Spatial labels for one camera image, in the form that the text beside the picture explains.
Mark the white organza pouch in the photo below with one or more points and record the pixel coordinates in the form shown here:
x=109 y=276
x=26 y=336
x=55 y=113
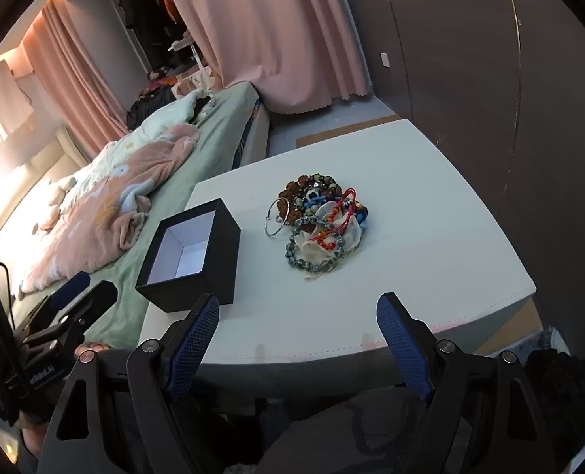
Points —
x=314 y=252

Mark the black cloth heap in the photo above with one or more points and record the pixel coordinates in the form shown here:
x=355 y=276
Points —
x=557 y=385

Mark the white wall socket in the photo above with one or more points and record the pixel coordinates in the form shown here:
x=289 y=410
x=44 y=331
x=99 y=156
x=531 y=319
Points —
x=385 y=59

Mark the white hanging cloth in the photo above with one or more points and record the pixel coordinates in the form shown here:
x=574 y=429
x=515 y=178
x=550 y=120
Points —
x=6 y=98

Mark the silver bangle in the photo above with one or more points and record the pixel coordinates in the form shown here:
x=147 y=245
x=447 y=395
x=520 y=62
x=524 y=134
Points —
x=267 y=222

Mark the white fabric bag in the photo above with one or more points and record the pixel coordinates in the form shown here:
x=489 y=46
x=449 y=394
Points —
x=198 y=80

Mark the colourful printed bed sheet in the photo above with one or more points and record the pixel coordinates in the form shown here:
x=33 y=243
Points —
x=246 y=133

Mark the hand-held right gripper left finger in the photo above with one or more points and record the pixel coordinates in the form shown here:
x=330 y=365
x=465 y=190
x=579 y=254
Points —
x=193 y=345

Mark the narrow pink curtain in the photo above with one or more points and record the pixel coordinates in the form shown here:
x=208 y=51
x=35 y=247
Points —
x=75 y=74

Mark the beige padded headboard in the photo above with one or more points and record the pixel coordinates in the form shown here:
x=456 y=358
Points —
x=70 y=142

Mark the white table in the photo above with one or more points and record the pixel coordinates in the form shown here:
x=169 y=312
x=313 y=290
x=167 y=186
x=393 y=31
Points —
x=421 y=182

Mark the bed with green sheet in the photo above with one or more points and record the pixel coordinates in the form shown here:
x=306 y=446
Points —
x=213 y=138

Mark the cream plush toy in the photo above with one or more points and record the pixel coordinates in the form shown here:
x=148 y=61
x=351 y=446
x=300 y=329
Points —
x=58 y=197

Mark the pale green quilt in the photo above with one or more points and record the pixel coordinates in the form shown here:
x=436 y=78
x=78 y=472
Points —
x=169 y=116

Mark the white drying rack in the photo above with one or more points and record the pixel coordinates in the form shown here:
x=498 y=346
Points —
x=186 y=45

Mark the wide pink curtain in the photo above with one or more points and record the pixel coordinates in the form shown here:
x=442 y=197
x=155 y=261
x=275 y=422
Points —
x=272 y=24

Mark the black clothes pile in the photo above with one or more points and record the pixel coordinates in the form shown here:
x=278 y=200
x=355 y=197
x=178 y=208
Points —
x=144 y=103

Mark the black square gift box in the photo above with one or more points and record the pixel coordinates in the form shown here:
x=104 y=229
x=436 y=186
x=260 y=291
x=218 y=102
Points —
x=218 y=266

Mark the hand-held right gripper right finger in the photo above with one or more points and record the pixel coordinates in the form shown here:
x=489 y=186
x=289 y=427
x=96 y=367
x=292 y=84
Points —
x=401 y=345

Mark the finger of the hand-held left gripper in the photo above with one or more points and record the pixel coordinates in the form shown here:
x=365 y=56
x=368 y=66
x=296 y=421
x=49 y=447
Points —
x=72 y=289
x=97 y=301

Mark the pink printed fleece blanket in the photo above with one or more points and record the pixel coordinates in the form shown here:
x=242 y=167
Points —
x=90 y=217

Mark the clear plastic bags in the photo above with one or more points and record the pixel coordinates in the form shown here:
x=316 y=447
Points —
x=339 y=219

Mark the hanging black clothes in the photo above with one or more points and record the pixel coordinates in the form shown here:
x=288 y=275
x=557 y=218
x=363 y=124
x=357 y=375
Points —
x=139 y=10

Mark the small black cloth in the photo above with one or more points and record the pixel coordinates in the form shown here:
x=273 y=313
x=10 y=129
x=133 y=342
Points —
x=204 y=101

